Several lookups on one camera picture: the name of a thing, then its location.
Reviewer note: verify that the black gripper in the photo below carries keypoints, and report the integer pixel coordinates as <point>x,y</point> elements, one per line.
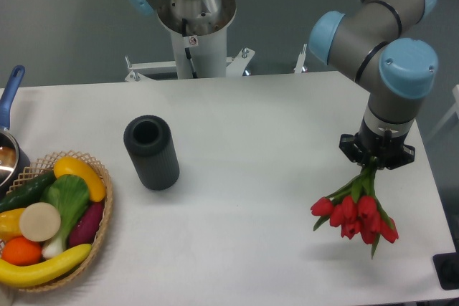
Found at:
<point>389,151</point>

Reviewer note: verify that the red tulip bouquet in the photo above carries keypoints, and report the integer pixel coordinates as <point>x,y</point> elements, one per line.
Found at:
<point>356,210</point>

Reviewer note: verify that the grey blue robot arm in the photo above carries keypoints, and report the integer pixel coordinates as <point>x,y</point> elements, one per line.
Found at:
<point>369,48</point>

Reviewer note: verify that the dark grey ribbed vase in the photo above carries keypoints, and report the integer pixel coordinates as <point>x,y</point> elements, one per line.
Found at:
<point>150,146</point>

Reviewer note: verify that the white furniture piece right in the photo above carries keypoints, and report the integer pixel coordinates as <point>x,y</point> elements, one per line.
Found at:
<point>448,121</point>

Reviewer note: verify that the black box at edge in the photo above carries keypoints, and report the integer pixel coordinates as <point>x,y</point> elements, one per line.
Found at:
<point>446,267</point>

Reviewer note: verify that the purple sweet potato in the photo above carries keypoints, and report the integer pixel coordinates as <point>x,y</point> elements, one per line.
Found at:
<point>85,230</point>

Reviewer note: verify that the green bok choy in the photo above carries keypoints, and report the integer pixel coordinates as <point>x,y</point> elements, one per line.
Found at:
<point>69,194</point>

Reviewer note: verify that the woven wicker basket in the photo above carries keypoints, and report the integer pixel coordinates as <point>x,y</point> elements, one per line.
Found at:
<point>45,164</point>

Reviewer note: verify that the beige round disc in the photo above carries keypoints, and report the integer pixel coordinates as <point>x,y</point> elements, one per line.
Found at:
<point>39,222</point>

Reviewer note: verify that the green cucumber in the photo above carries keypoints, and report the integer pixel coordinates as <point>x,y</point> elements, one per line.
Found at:
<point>28,193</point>

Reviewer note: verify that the orange fruit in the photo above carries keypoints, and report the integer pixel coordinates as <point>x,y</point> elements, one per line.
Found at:
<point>22,252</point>

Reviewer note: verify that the yellow bell pepper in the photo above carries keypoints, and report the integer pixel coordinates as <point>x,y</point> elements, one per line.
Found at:
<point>9,224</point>

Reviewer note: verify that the yellow banana squash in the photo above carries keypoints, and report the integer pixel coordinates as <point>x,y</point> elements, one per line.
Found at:
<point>44,272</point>

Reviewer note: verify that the white clamp post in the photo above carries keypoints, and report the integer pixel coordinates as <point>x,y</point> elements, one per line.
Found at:
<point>300,66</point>

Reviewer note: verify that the blue handled saucepan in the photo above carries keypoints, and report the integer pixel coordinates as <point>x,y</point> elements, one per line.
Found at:
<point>13,158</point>

